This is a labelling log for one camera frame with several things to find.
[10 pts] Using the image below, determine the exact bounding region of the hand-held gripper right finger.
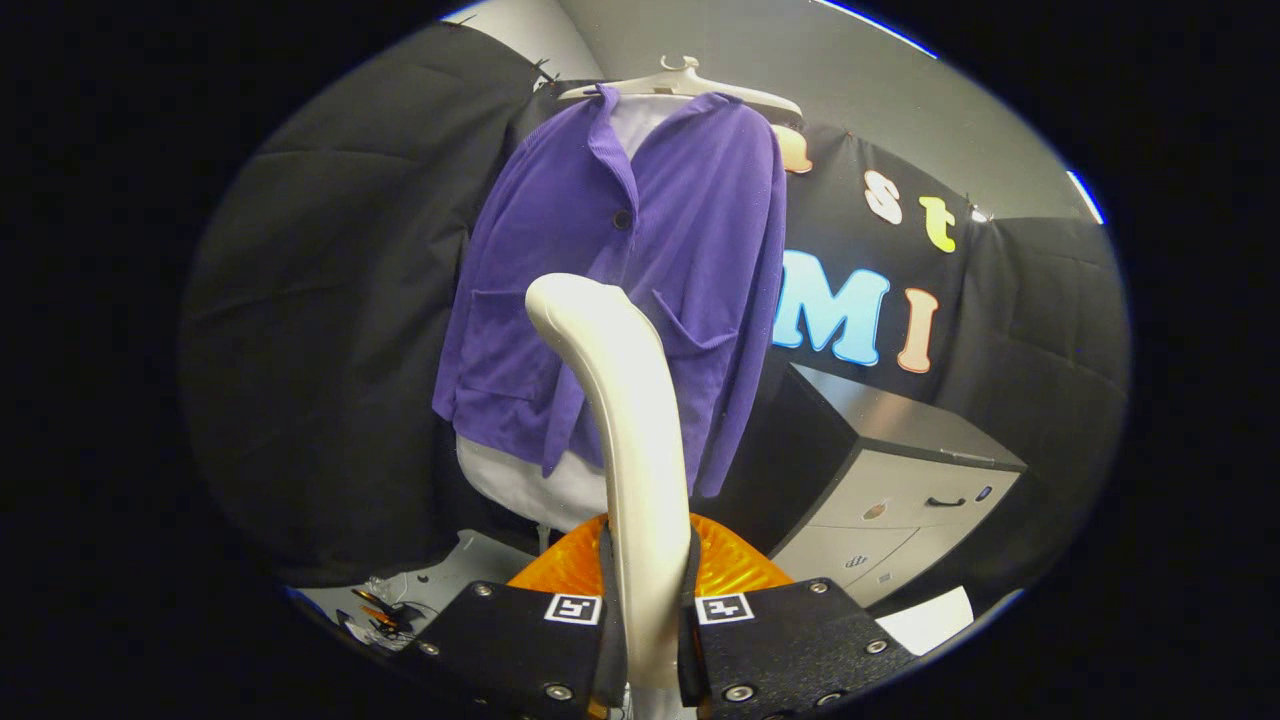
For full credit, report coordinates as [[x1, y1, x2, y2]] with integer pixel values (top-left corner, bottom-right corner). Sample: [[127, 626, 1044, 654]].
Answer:
[[678, 512, 921, 720]]

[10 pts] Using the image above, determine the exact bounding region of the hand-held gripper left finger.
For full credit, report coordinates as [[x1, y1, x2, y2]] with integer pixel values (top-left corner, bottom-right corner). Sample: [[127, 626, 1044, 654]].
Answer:
[[405, 514, 629, 720]]

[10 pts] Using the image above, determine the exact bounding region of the purple jacket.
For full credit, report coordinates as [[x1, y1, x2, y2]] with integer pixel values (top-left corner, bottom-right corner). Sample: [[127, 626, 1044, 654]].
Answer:
[[432, 85, 788, 499]]

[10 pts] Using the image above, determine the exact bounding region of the white clothes hanger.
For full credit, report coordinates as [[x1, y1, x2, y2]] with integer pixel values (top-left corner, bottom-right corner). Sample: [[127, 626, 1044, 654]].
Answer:
[[557, 55, 804, 119]]

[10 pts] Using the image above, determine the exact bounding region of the white paper sheet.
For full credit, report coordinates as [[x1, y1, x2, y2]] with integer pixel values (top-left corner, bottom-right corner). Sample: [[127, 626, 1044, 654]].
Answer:
[[875, 586, 974, 656]]

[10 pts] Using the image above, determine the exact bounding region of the grey drawer cabinet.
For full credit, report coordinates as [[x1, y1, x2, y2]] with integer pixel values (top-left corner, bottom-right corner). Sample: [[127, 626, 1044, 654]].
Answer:
[[720, 362, 1029, 609]]

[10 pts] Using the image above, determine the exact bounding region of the tangle of cables and tools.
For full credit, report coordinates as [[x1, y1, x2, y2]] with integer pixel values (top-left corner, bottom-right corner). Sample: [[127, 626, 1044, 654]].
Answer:
[[340, 578, 433, 649]]

